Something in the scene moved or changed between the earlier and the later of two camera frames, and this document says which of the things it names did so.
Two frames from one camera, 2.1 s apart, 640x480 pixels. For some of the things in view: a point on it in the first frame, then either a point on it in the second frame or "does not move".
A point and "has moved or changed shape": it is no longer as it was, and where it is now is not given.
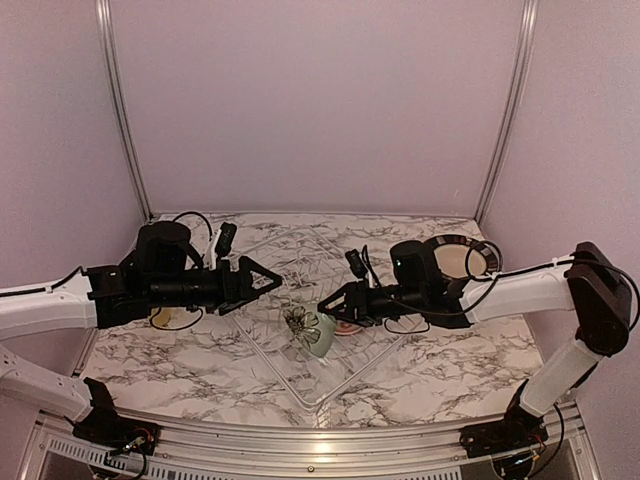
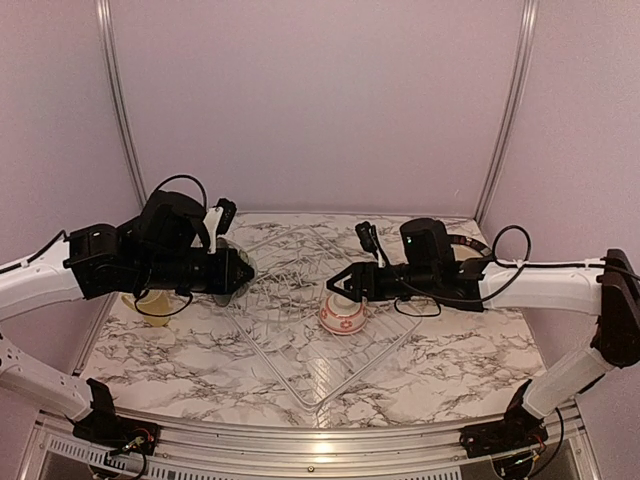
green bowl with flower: x=314 y=330 has moved or changed shape
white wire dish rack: x=310 y=269 does not move
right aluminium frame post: x=528 y=23 does not move
